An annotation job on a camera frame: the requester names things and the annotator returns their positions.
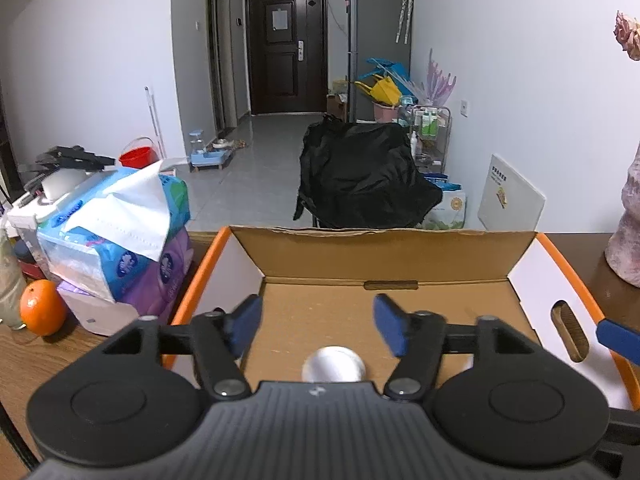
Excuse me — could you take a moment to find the yellow bag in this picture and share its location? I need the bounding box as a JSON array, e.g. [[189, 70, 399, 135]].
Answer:
[[356, 74, 403, 107]]

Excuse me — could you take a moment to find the blue pet feeder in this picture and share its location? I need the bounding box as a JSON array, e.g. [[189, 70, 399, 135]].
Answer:
[[189, 130, 236, 173]]

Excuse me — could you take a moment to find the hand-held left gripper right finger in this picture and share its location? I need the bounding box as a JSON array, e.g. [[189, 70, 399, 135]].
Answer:
[[372, 293, 539, 403]]

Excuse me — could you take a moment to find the white printed bag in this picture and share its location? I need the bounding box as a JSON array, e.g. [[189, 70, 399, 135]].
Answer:
[[422, 174, 468, 231]]

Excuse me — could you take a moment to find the blue tissue pack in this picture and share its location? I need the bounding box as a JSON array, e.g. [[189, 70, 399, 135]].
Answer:
[[37, 161, 191, 306]]

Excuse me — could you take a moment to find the brown cardboard carton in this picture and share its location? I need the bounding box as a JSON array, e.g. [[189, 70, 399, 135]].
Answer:
[[326, 92, 349, 122]]

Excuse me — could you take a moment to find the white mop pole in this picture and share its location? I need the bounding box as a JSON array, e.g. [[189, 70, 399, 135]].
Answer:
[[144, 86, 167, 161]]

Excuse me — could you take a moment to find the pink bucket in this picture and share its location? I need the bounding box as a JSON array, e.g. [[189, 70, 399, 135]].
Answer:
[[372, 101, 401, 124]]

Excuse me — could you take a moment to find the white board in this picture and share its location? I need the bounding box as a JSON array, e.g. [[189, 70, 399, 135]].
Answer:
[[477, 154, 547, 233]]

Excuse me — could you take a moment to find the dark interior door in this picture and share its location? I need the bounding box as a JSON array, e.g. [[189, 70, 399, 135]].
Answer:
[[206, 0, 238, 133]]

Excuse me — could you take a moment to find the black folding stand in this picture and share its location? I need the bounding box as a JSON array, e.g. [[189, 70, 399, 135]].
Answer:
[[20, 145, 116, 181]]

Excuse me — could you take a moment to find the grey refrigerator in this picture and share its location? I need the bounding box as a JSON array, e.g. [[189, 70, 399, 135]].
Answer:
[[348, 0, 413, 125]]

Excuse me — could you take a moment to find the metal trolley cart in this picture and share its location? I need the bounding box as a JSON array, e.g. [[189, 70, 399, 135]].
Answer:
[[400, 104, 453, 173]]

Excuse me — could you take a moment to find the red printed cardboard box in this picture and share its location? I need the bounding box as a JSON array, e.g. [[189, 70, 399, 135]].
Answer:
[[162, 225, 633, 411]]

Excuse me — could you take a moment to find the round silver metal lid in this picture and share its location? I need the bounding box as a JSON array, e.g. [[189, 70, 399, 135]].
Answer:
[[301, 345, 367, 384]]

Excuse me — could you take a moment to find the orange fruit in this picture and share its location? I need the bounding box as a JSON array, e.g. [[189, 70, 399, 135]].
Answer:
[[20, 280, 68, 337]]

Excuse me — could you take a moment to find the white round pot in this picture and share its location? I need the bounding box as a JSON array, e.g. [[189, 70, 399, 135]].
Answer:
[[42, 172, 96, 202]]

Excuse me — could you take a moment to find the clear pet food container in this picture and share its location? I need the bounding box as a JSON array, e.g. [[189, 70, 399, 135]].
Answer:
[[5, 199, 76, 281]]

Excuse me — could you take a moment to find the red bucket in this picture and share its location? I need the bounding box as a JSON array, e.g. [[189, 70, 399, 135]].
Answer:
[[119, 136, 160, 170]]

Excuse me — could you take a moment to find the purple transparent umbrella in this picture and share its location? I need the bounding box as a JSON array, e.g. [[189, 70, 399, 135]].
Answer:
[[415, 49, 457, 107]]

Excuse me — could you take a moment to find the purple white tissue pack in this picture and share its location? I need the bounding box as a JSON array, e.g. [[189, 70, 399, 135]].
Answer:
[[56, 232, 196, 338]]

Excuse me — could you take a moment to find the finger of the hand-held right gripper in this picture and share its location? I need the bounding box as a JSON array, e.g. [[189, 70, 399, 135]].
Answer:
[[595, 318, 640, 367], [607, 407, 640, 476]]

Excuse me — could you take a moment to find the dried pink rose bouquet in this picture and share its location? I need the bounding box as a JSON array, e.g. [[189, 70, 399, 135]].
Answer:
[[614, 10, 640, 62]]

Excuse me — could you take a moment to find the pink ceramic vase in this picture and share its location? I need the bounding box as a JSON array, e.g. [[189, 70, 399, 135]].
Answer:
[[604, 140, 640, 288]]

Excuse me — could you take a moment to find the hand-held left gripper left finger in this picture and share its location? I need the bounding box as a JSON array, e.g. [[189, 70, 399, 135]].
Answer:
[[102, 294, 264, 404]]

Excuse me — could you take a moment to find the dark brown entrance door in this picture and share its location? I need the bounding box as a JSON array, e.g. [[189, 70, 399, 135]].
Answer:
[[245, 0, 328, 116]]

